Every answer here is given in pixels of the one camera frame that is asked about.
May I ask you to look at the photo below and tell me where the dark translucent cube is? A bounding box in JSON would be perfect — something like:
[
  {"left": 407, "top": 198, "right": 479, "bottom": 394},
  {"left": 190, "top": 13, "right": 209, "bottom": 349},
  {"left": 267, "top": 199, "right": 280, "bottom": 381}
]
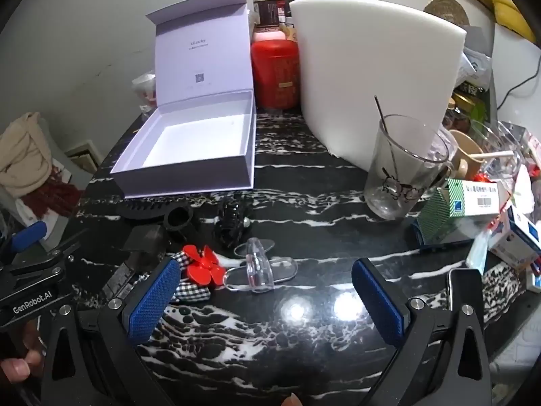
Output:
[{"left": 120, "top": 224, "right": 167, "bottom": 254}]

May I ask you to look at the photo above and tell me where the clear plastic hair clip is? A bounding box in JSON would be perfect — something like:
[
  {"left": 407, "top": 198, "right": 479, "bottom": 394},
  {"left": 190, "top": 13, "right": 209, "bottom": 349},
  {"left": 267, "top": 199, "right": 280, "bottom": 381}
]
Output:
[{"left": 222, "top": 237, "right": 297, "bottom": 292}]

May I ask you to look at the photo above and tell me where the blue white box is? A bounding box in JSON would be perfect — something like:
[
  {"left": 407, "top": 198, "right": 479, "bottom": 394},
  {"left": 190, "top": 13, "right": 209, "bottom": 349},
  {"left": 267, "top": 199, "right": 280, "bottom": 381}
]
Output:
[{"left": 486, "top": 205, "right": 541, "bottom": 269}]

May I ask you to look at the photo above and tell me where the red flower hair clip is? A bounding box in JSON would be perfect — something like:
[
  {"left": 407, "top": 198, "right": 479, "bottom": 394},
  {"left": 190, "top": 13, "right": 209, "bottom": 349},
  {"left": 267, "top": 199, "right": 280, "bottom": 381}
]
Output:
[{"left": 183, "top": 244, "right": 229, "bottom": 287}]

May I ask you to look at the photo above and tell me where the red fringed scarf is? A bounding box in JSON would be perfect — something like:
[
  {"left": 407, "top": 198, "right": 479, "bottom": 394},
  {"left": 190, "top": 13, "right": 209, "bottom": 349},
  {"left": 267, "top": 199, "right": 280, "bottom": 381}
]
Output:
[{"left": 29, "top": 173, "right": 83, "bottom": 218}]

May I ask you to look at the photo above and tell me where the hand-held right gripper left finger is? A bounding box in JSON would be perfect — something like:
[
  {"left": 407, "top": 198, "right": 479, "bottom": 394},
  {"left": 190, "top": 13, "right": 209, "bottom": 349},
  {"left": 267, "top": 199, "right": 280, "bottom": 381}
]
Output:
[{"left": 41, "top": 257, "right": 182, "bottom": 406}]

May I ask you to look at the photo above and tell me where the green white medicine box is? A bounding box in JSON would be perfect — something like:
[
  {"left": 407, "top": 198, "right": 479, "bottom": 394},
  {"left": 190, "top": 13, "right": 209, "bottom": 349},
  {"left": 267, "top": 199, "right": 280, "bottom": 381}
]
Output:
[{"left": 420, "top": 178, "right": 511, "bottom": 225}]

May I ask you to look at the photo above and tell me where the checkered hair bow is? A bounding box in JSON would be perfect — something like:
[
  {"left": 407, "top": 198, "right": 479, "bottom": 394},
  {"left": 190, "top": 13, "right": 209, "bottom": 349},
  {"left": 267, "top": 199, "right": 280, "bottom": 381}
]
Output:
[{"left": 167, "top": 250, "right": 246, "bottom": 303}]

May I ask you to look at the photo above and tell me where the clear glass cup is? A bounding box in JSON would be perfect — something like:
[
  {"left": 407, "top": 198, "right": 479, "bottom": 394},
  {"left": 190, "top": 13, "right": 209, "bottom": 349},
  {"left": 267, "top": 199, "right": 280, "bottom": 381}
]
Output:
[{"left": 364, "top": 114, "right": 451, "bottom": 221}]

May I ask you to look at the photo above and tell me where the pink bottle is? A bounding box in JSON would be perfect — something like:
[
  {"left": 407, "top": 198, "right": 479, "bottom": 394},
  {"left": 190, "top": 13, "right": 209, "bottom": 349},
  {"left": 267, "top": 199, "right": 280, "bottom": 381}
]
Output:
[{"left": 253, "top": 23, "right": 292, "bottom": 43}]

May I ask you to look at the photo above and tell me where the cup in plastic bag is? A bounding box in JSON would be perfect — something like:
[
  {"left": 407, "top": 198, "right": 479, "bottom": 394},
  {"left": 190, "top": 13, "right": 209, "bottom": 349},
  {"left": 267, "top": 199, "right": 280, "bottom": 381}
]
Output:
[{"left": 132, "top": 70, "right": 159, "bottom": 113}]

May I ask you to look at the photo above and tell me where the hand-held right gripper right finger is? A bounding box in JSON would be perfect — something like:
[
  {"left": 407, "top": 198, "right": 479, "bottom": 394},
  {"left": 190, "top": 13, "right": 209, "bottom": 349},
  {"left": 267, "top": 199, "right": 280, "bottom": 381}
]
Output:
[{"left": 352, "top": 257, "right": 493, "bottom": 406}]

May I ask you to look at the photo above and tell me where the person's left hand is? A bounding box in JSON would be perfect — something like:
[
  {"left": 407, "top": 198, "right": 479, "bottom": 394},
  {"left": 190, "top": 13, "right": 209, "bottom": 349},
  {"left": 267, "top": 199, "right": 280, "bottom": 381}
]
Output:
[{"left": 0, "top": 319, "right": 47, "bottom": 394}]

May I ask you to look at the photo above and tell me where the black toothed hair comb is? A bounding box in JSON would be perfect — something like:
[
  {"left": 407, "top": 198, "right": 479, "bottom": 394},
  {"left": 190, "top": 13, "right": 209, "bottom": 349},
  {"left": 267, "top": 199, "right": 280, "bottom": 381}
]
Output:
[{"left": 114, "top": 201, "right": 174, "bottom": 221}]

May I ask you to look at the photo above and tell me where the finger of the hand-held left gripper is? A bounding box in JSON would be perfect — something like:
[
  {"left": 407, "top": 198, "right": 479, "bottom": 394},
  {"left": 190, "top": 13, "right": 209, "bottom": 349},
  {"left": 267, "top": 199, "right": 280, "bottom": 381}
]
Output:
[
  {"left": 6, "top": 240, "right": 82, "bottom": 282},
  {"left": 8, "top": 220, "right": 48, "bottom": 263}
]

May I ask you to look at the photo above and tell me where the white foam board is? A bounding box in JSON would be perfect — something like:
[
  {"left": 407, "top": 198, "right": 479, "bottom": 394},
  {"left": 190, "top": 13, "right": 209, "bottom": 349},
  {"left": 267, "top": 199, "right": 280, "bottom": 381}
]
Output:
[{"left": 288, "top": 0, "right": 468, "bottom": 170}]

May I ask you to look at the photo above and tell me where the blue face mask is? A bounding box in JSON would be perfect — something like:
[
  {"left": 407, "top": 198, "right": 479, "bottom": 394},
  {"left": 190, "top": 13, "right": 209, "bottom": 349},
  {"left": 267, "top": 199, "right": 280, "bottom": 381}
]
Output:
[{"left": 465, "top": 228, "right": 493, "bottom": 269}]

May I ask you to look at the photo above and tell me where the wooden frame on floor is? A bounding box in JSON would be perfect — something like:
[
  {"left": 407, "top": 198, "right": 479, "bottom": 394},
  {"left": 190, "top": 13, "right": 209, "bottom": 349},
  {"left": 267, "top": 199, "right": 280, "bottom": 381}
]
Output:
[{"left": 63, "top": 139, "right": 102, "bottom": 174}]

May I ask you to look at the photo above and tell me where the black plastic ring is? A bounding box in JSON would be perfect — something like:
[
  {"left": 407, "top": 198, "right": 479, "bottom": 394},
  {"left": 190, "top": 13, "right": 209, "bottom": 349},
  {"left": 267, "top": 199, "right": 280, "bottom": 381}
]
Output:
[{"left": 164, "top": 206, "right": 195, "bottom": 231}]

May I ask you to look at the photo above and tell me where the beige cloth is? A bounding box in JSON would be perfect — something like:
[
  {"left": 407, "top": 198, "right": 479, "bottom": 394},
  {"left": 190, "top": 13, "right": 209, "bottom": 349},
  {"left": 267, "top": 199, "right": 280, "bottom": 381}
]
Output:
[{"left": 0, "top": 112, "right": 53, "bottom": 197}]

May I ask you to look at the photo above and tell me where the jar with dark label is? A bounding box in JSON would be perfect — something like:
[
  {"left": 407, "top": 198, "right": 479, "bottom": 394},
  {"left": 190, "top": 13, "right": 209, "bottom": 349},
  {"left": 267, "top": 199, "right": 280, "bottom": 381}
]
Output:
[{"left": 253, "top": 0, "right": 280, "bottom": 26}]

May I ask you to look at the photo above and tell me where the clear plastic container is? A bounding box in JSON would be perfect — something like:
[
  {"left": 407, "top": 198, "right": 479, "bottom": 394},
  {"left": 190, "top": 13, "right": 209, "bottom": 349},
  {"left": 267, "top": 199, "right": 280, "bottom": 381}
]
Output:
[{"left": 469, "top": 120, "right": 522, "bottom": 178}]

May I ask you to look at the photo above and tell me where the round woven mat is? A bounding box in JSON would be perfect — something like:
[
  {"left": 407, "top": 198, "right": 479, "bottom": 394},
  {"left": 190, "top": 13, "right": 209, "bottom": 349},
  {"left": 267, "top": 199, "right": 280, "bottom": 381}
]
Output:
[{"left": 424, "top": 0, "right": 470, "bottom": 26}]

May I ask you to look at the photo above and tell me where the white gift box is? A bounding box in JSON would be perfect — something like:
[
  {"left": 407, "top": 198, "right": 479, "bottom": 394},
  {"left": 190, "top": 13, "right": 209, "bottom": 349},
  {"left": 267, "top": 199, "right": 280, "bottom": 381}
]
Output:
[{"left": 110, "top": 0, "right": 258, "bottom": 199}]

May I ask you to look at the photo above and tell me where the smartphone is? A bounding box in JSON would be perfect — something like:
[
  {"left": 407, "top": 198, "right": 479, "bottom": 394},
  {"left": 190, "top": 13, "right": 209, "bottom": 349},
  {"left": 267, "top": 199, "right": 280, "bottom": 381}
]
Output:
[{"left": 448, "top": 267, "right": 485, "bottom": 311}]

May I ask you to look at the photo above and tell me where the white plastic bag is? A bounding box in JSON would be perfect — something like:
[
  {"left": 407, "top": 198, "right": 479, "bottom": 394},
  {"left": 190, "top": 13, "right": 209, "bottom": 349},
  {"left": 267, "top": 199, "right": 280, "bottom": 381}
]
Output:
[{"left": 458, "top": 46, "right": 493, "bottom": 89}]

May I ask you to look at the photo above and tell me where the black hair claw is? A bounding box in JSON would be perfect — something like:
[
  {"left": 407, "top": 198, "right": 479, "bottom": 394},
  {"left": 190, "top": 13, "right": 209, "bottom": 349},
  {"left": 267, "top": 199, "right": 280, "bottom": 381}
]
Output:
[{"left": 213, "top": 201, "right": 250, "bottom": 248}]

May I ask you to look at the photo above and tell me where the white straw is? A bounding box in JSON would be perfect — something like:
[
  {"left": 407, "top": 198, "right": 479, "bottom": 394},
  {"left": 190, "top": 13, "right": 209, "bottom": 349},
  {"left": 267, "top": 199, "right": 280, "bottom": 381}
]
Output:
[{"left": 467, "top": 150, "right": 514, "bottom": 161}]

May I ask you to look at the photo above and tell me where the red canister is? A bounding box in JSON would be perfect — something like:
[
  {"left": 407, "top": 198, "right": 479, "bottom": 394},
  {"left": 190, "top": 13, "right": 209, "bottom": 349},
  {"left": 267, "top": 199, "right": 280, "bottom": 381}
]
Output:
[{"left": 250, "top": 38, "right": 302, "bottom": 111}]

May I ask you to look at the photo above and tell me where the metal stirrer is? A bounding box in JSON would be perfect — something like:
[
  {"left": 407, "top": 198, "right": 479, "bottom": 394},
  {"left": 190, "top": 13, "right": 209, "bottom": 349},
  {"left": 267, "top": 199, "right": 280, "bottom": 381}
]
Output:
[{"left": 374, "top": 95, "right": 400, "bottom": 178}]

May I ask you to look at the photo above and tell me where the green snack packet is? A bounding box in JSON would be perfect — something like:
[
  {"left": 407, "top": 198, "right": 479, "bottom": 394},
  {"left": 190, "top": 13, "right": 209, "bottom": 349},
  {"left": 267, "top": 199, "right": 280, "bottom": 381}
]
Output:
[{"left": 452, "top": 80, "right": 493, "bottom": 128}]

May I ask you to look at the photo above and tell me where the black cable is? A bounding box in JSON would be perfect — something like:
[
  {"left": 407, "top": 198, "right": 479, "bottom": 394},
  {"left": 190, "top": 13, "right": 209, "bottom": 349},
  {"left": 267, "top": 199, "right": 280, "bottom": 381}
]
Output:
[{"left": 496, "top": 51, "right": 541, "bottom": 108}]

